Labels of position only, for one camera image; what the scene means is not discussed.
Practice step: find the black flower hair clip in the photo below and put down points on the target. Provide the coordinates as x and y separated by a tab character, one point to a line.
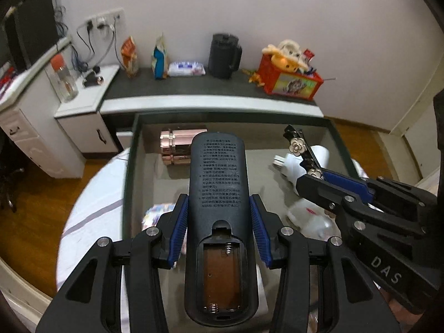
305	152

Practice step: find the white bedside cabinet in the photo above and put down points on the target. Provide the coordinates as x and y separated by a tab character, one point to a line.
86	121

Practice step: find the clear bottle with orange cap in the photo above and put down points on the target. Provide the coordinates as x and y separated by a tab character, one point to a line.
63	78

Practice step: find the black remote control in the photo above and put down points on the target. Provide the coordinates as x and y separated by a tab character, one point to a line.
216	180

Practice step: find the wet wipes pack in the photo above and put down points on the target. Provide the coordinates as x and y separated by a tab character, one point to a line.
186	68

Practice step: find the orange printed storage box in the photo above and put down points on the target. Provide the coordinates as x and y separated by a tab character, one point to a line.
291	85

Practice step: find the blue and white snack bag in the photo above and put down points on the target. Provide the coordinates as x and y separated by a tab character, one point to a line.
159	59

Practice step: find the small orange toy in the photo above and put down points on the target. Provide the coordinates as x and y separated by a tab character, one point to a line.
255	77

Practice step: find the orange snack bag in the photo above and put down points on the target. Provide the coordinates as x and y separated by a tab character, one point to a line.
130	57

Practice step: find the white desk with drawers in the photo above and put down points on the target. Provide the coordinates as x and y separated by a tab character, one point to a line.
27	125

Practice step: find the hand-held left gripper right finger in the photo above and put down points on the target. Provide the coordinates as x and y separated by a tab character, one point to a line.
260	232

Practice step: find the black computer monitor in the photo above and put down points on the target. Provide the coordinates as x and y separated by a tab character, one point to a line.
10	41

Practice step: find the white and yellow plush toy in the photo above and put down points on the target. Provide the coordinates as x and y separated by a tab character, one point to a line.
284	53

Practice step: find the black kettle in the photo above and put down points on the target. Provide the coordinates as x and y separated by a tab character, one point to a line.
223	55

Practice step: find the colourful packet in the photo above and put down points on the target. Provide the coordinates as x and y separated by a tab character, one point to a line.
156	215

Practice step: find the grey-top low tv stand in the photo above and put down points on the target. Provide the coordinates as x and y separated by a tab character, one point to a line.
208	102

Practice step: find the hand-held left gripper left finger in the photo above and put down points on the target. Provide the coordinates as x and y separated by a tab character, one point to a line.
177	230

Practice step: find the red and white packet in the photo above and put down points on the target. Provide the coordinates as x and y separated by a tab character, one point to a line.
308	56

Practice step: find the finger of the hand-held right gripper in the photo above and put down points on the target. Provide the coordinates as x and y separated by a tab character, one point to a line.
343	182
319	190

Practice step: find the white striped quilted tablecloth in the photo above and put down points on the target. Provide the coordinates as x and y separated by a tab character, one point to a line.
97	222

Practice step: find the white wall socket strip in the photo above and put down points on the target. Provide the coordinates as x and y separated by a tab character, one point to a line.
100	19

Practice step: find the copper metal cylinder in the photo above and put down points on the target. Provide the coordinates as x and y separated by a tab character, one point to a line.
175	145

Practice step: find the large white plug charger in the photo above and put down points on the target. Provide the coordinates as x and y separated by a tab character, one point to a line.
295	170

